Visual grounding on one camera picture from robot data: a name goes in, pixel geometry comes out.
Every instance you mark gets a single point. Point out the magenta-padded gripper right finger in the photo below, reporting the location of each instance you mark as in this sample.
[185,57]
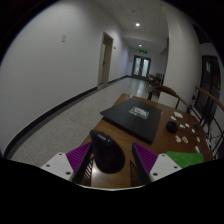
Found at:
[163,165]

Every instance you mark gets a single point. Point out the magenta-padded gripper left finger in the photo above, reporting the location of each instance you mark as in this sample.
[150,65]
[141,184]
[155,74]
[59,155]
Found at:
[60,165]

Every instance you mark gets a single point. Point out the black vertical computer mouse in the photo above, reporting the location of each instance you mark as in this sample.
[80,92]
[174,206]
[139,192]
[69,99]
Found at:
[108,153]

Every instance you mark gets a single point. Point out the green mouse pad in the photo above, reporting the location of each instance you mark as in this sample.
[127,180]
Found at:
[185,158]

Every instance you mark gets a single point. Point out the small cream chip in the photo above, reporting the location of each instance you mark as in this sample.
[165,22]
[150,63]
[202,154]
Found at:
[185,139]
[178,138]

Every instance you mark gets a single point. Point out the small white chip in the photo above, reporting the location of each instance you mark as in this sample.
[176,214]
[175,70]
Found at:
[197,149]
[173,117]
[193,130]
[182,126]
[198,139]
[187,125]

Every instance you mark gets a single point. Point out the small black gadget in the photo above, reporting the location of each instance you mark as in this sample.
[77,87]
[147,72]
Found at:
[196,126]

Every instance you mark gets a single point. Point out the small white flat box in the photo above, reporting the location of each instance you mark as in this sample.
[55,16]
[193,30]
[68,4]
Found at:
[178,114]

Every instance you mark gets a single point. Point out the black closed laptop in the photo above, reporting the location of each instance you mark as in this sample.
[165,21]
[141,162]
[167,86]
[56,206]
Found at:
[130,120]

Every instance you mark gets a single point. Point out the curved wooden armchair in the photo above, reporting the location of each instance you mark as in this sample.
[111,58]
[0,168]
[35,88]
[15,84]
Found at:
[166,88]

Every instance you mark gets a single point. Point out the wood-topped black metal railing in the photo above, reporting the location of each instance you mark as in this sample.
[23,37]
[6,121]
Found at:
[210,95]

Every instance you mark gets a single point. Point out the dark wooden chair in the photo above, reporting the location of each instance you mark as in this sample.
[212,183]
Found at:
[155,79]

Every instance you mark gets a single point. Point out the dark framed window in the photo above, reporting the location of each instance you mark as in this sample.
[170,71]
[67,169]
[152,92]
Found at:
[206,83]

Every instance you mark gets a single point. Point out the glass double door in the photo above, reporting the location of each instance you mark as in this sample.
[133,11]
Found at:
[141,66]

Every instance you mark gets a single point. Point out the green exit sign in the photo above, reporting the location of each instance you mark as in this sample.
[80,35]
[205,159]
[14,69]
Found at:
[143,51]

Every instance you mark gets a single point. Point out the open doorway frame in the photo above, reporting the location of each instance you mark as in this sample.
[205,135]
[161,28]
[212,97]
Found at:
[105,60]

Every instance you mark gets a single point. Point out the white wall switch plate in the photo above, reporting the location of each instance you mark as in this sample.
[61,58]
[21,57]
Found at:
[63,38]

